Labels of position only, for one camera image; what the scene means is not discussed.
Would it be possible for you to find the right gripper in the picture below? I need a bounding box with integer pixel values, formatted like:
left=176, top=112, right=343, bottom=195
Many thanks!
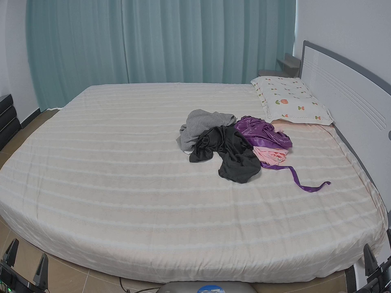
left=361, top=229, right=391, bottom=293

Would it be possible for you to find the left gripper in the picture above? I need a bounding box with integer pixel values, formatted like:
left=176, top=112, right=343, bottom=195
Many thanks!
left=0, top=238, right=49, bottom=293

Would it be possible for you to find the black T-shirt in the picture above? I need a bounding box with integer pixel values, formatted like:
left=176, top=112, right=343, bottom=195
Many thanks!
left=189, top=125, right=262, bottom=184

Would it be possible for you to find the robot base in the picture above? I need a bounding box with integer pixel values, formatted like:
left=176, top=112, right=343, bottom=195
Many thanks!
left=159, top=281, right=255, bottom=293

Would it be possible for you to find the bed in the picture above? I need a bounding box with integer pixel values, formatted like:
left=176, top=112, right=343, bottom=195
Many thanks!
left=0, top=40, right=391, bottom=284

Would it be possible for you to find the black chest of drawers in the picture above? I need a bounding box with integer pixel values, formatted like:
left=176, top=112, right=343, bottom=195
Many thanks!
left=0, top=94, right=22, bottom=152

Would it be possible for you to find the pink garment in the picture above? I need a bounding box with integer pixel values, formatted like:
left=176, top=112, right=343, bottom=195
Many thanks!
left=252, top=145, right=289, bottom=168

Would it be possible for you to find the purple satin garment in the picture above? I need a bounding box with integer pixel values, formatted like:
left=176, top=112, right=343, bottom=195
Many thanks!
left=235, top=116, right=332, bottom=192

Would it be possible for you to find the white printed pillow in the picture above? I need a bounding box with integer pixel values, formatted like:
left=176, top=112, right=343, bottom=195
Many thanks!
left=250, top=76, right=334, bottom=125

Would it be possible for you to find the grey bedside table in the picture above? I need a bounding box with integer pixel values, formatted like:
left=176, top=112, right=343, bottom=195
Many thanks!
left=258, top=52, right=301, bottom=79

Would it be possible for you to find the grey garment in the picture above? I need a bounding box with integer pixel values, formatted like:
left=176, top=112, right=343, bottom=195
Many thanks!
left=176, top=109, right=238, bottom=155

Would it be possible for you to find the blue-green curtain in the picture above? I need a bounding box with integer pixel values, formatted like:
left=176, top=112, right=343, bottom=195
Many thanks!
left=122, top=0, right=296, bottom=85
left=27, top=0, right=127, bottom=110

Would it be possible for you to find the black cable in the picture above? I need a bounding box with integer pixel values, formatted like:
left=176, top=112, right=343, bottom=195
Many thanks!
left=119, top=276, right=135, bottom=293

